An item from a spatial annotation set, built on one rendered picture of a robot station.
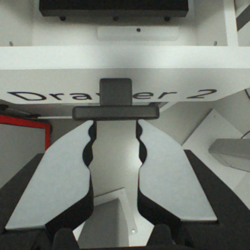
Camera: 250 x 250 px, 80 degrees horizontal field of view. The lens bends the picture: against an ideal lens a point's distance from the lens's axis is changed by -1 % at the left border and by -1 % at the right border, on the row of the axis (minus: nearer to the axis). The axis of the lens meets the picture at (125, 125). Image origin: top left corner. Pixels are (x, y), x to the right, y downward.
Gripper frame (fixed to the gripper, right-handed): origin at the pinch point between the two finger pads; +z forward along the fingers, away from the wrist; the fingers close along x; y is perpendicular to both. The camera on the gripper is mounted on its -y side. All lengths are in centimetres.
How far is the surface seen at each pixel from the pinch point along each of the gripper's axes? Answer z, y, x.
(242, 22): 8.7, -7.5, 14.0
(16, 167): 36, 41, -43
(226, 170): 58, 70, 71
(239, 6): 8.4, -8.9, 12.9
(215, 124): 76, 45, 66
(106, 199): 51, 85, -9
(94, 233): 23, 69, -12
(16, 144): 42, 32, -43
